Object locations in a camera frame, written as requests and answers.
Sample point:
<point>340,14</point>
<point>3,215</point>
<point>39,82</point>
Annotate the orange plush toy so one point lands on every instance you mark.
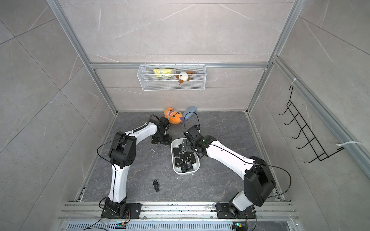
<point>174,117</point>

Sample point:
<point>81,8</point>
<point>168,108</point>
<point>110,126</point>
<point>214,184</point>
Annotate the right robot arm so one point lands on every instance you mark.
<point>258,181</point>

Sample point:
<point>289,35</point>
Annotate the black wall hook rack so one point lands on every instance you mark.
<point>305,131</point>

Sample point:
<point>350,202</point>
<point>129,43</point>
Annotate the black silver key front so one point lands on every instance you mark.
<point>156,185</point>

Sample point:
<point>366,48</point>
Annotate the black key with buttons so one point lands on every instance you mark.
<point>189,166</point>

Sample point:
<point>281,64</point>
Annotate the yellow item in basket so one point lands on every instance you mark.
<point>164,72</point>

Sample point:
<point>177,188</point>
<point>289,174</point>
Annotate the brown white plush dog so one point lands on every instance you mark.
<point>184,76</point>

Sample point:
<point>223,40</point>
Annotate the white wire wall basket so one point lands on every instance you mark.
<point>149,82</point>

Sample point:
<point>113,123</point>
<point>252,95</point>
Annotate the blue grey pouch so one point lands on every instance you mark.
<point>189,112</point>

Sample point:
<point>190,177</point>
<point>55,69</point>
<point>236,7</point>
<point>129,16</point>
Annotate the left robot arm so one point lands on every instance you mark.
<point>122,154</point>

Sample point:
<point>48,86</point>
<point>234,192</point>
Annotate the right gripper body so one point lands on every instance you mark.
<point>193,147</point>

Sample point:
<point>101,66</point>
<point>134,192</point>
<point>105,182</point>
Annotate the white storage box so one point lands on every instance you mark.
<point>184,157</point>

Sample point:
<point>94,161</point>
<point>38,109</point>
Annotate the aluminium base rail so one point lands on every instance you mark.
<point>179,216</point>

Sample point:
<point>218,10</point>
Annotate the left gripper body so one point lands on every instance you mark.
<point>165,139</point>

